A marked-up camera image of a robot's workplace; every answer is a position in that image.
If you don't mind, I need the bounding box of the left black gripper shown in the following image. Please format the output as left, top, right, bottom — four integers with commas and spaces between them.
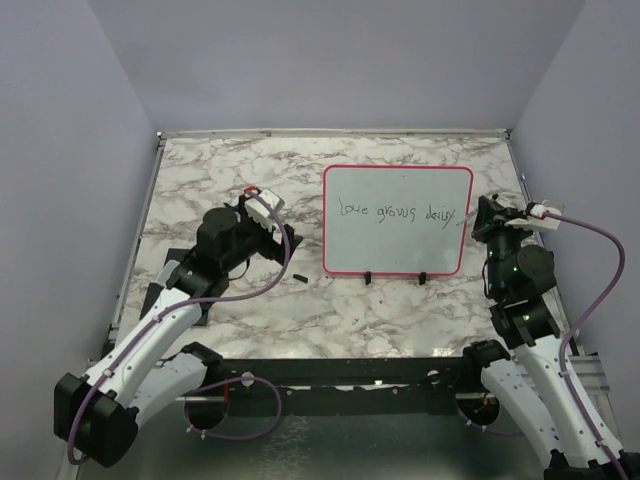
223, 195, 303, 272

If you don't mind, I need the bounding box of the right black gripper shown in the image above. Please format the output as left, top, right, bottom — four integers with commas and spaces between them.
471, 196, 538, 295

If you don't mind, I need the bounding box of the white marker pen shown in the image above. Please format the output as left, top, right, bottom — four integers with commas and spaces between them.
456, 211, 475, 226

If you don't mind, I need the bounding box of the black marker cap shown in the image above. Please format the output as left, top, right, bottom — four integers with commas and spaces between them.
293, 274, 309, 284

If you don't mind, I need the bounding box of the red framed whiteboard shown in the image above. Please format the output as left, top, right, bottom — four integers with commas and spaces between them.
322, 165, 474, 276

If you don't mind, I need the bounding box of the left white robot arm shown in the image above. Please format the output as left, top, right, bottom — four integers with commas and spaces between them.
53, 187, 302, 467

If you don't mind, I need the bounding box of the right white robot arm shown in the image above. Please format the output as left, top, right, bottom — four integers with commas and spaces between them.
459, 196, 639, 479

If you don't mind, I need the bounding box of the grey whiteboard eraser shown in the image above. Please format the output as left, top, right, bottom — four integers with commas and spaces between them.
155, 260, 182, 289

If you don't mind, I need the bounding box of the black foam pad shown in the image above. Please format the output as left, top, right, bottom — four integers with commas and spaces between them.
139, 248, 229, 326

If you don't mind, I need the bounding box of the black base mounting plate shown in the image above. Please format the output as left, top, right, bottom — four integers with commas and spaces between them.
181, 340, 510, 417

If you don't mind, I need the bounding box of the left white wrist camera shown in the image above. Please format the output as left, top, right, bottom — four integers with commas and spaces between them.
244, 186, 285, 231

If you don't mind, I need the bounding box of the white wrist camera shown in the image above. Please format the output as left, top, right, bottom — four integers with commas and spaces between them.
244, 186, 285, 231
505, 200, 565, 232

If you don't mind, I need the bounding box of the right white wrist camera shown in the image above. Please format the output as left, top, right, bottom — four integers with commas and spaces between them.
505, 200, 565, 232

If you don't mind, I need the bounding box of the aluminium table frame rail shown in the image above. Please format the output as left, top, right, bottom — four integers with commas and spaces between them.
105, 132, 166, 345

